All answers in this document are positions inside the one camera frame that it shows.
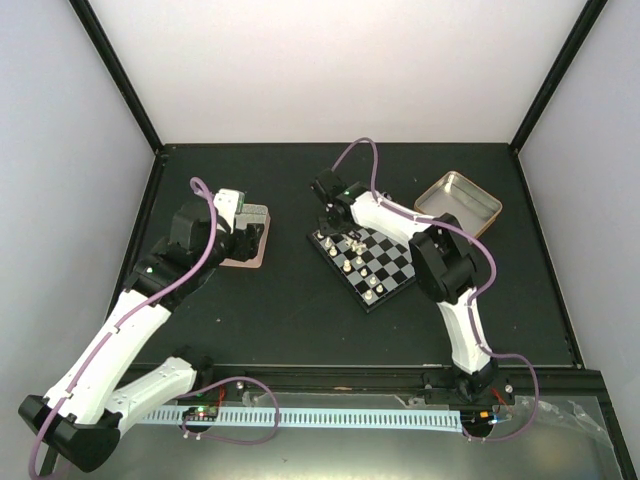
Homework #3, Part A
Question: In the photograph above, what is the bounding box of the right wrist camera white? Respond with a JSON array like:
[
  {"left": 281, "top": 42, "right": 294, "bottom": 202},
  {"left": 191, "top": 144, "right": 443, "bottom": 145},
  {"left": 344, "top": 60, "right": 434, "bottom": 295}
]
[{"left": 310, "top": 168, "right": 347, "bottom": 205}]

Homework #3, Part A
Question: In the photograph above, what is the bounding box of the right circuit board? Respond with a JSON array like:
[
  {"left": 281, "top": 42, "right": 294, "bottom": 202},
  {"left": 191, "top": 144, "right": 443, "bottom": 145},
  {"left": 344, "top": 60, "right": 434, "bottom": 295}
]
[{"left": 460, "top": 410, "right": 513, "bottom": 427}]

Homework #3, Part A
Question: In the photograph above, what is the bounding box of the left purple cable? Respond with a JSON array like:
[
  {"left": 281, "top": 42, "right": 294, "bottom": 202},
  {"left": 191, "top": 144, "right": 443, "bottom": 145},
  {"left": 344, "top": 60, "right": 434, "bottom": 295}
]
[{"left": 28, "top": 175, "right": 280, "bottom": 479}]

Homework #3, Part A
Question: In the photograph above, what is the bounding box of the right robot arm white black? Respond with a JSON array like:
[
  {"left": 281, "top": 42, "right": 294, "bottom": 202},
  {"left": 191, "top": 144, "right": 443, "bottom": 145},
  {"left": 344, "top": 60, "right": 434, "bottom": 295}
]
[{"left": 311, "top": 184, "right": 497, "bottom": 403}]

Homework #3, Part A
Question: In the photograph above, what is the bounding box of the checkered chess board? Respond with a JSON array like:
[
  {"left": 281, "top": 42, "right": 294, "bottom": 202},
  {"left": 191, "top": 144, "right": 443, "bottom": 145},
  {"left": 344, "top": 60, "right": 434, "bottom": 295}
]
[{"left": 307, "top": 227, "right": 415, "bottom": 313}]

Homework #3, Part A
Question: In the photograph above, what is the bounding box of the light blue slotted cable duct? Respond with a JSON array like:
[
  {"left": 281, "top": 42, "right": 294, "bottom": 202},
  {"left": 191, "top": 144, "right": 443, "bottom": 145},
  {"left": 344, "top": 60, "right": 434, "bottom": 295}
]
[{"left": 140, "top": 405, "right": 462, "bottom": 433}]

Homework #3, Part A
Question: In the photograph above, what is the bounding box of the silver tin tray pink rim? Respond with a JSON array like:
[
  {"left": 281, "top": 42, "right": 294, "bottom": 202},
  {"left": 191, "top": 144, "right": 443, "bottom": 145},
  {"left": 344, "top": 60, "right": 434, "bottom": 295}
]
[{"left": 221, "top": 204, "right": 271, "bottom": 269}]

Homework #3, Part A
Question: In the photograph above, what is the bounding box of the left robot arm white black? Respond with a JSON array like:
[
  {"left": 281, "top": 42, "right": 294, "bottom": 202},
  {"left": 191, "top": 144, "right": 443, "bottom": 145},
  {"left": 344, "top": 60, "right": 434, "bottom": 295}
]
[{"left": 19, "top": 194, "right": 270, "bottom": 472}]

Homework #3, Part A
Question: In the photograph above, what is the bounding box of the gold tin box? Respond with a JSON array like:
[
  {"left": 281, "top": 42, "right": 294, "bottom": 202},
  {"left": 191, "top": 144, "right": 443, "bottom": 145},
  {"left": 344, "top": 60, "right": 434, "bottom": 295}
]
[{"left": 414, "top": 171, "right": 503, "bottom": 238}]

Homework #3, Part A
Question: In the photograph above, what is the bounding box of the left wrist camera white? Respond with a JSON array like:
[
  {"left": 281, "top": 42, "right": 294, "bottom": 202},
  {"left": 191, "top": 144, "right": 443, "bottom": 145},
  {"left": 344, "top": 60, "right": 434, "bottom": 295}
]
[{"left": 214, "top": 188, "right": 245, "bottom": 234}]

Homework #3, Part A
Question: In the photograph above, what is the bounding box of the black mounting rail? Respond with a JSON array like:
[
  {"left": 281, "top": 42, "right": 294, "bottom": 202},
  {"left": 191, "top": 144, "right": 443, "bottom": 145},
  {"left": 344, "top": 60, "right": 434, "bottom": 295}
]
[{"left": 199, "top": 363, "right": 609, "bottom": 405}]

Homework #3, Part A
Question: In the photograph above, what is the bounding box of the left circuit board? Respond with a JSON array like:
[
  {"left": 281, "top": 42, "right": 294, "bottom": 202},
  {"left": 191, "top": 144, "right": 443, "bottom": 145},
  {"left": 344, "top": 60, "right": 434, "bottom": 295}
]
[{"left": 182, "top": 406, "right": 219, "bottom": 421}]

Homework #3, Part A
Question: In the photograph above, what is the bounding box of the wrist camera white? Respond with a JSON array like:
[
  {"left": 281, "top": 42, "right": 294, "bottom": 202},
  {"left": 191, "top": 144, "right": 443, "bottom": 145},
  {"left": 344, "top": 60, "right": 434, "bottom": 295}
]
[
  {"left": 214, "top": 188, "right": 245, "bottom": 234},
  {"left": 310, "top": 168, "right": 347, "bottom": 205}
]

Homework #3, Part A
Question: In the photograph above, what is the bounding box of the circuit board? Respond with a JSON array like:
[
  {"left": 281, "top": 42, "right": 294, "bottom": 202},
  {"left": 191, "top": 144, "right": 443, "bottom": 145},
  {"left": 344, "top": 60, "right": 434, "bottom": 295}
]
[
  {"left": 182, "top": 406, "right": 219, "bottom": 421},
  {"left": 460, "top": 410, "right": 513, "bottom": 427}
]

